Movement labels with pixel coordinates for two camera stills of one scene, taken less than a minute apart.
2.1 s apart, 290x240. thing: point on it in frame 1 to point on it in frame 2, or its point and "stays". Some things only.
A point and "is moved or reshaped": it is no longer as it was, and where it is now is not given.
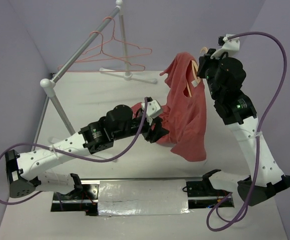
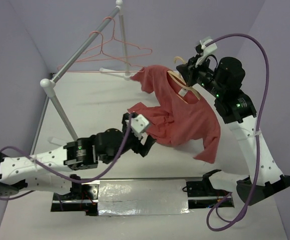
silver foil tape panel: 145,197 stays
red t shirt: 184,117 is moved or reshaped
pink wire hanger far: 113,37 stays
